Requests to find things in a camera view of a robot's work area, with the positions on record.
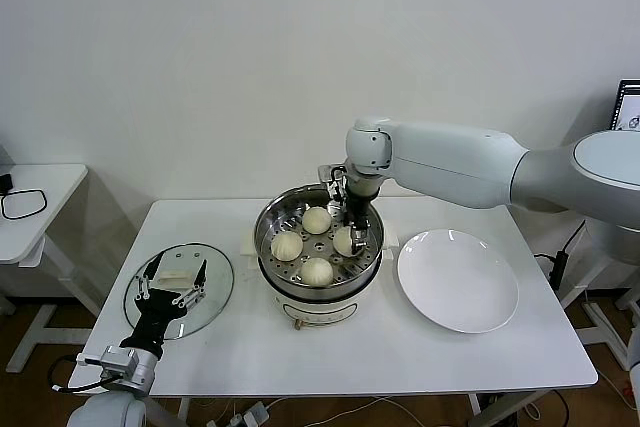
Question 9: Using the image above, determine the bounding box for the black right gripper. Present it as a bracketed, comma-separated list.
[328, 181, 374, 257]

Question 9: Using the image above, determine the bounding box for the large white round plate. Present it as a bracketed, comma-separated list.
[396, 229, 520, 335]

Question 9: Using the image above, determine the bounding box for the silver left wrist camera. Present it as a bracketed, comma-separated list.
[99, 345, 140, 381]

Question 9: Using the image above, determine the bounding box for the stainless steel steamer basket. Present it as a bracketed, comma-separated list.
[253, 184, 385, 298]

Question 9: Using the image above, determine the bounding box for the white steamed baozi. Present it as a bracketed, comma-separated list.
[299, 257, 334, 289]
[270, 231, 305, 262]
[332, 227, 357, 257]
[301, 206, 331, 237]

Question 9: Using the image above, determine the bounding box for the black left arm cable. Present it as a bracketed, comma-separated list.
[49, 354, 109, 394]

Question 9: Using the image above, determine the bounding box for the black looped cable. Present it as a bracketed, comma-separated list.
[0, 189, 49, 222]

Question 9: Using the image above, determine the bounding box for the open dark laptop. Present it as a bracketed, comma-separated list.
[612, 79, 640, 133]

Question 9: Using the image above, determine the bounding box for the black hanging power adapter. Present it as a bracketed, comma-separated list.
[534, 221, 586, 291]

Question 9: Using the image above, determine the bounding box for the white electric cooking pot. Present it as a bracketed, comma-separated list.
[238, 231, 401, 331]

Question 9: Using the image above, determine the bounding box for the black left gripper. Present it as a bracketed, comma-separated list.
[118, 252, 209, 356]

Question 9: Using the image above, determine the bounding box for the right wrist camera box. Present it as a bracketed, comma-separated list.
[318, 162, 349, 184]

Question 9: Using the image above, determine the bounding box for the round glass pot lid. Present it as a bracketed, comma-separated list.
[122, 242, 235, 339]

